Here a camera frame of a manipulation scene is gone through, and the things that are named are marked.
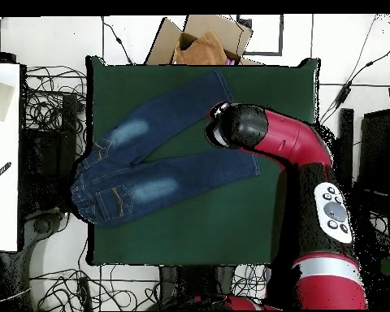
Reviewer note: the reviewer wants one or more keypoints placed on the blue denim jeans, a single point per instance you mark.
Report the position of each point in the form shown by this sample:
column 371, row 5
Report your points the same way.
column 156, row 182

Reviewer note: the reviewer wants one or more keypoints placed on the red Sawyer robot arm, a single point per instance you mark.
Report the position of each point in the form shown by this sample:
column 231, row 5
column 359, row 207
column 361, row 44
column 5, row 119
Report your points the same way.
column 295, row 139

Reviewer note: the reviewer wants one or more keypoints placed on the purple cloth piece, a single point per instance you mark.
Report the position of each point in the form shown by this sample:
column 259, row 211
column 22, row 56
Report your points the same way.
column 230, row 61

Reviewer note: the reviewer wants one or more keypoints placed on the brown cardboard box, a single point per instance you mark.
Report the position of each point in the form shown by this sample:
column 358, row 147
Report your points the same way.
column 162, row 45

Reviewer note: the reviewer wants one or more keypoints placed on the dark green table cloth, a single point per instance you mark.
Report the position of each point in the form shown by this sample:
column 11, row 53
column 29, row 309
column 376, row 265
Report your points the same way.
column 214, row 227

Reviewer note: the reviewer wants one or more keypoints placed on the black threaded rod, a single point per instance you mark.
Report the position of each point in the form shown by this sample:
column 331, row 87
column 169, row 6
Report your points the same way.
column 0, row 173

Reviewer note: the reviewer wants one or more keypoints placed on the black power strip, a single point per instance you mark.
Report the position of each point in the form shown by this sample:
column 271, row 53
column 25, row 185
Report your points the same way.
column 84, row 292

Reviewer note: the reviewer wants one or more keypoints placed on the white table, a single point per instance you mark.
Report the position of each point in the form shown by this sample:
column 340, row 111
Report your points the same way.
column 3, row 211

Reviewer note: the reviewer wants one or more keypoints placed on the black rectangular frame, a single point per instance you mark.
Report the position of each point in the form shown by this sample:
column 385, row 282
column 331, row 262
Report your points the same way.
column 281, row 35

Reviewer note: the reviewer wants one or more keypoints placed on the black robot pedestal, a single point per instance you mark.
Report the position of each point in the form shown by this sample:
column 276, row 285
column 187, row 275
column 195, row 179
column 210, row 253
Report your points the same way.
column 195, row 281

